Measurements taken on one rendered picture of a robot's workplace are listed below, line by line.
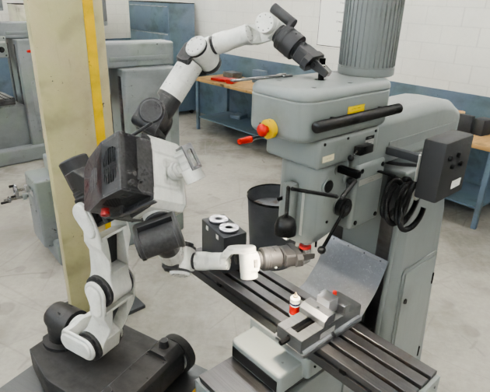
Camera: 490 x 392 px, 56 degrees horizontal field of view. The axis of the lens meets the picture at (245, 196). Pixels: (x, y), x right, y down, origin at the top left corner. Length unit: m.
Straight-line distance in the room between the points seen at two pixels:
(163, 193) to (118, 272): 0.54
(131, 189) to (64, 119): 1.57
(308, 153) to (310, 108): 0.18
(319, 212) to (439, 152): 0.43
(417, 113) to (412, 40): 4.28
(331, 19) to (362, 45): 5.22
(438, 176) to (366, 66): 0.44
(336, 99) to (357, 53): 0.28
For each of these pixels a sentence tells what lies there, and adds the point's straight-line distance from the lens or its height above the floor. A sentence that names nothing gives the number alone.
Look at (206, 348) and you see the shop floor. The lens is 3.19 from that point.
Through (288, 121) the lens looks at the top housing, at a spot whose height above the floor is 1.80.
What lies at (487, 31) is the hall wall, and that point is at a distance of 5.83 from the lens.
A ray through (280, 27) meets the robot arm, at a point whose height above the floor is 2.04.
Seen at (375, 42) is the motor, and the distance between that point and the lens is 1.67.
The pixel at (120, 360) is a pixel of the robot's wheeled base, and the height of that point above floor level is 0.57.
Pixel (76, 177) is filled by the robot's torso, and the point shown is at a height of 1.50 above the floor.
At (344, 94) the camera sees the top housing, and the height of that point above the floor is 1.87.
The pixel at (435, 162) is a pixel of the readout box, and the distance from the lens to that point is 1.62.
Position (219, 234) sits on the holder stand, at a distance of 2.06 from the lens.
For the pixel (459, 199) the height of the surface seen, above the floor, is 0.23.
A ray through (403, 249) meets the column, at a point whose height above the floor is 1.18.
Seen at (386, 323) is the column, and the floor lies 0.81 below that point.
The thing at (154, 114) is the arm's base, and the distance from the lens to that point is 1.59.
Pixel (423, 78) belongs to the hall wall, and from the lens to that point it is 6.14.
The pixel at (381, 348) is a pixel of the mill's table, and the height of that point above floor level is 0.96.
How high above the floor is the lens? 2.13
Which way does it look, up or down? 23 degrees down
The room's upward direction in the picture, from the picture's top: 2 degrees clockwise
